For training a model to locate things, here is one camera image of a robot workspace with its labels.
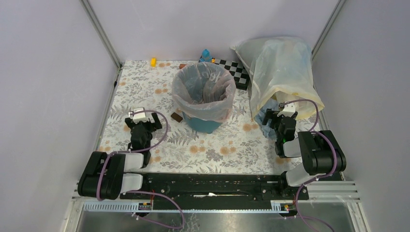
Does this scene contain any teal plastic trash bin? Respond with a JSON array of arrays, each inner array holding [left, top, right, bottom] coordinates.
[[181, 72, 225, 134]]

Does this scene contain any pink plastic trash bag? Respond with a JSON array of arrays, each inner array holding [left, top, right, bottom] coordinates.
[[171, 62, 236, 123]]

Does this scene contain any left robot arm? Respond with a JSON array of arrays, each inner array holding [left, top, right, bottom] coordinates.
[[77, 109, 169, 201]]

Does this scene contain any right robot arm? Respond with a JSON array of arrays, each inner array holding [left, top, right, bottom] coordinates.
[[262, 109, 347, 199]]

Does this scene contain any blue plastic trash bag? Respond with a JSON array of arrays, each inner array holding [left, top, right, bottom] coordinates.
[[254, 99, 278, 140]]

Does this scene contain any dark brown wooden block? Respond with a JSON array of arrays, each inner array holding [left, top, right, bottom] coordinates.
[[171, 112, 183, 123]]

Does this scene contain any floral table mat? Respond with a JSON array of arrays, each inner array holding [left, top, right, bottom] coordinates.
[[98, 61, 301, 174]]

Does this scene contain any black checkered tray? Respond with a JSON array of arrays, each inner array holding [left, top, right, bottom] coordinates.
[[213, 58, 250, 90]]

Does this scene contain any large translucent bag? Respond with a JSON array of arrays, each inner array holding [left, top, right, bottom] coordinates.
[[231, 36, 324, 120]]

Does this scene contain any yellow toy block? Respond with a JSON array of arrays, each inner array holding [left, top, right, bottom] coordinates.
[[150, 58, 157, 67]]

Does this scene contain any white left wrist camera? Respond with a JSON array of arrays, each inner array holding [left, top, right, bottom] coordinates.
[[128, 107, 150, 124]]

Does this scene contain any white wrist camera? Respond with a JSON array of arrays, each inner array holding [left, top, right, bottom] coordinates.
[[277, 102, 297, 117], [128, 107, 150, 124]]

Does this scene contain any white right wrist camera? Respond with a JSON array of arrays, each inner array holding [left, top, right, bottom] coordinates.
[[277, 102, 297, 117]]

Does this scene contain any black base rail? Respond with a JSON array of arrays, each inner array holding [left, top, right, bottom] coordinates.
[[100, 173, 313, 213]]

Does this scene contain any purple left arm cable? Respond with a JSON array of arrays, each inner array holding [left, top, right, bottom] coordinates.
[[96, 110, 187, 230]]

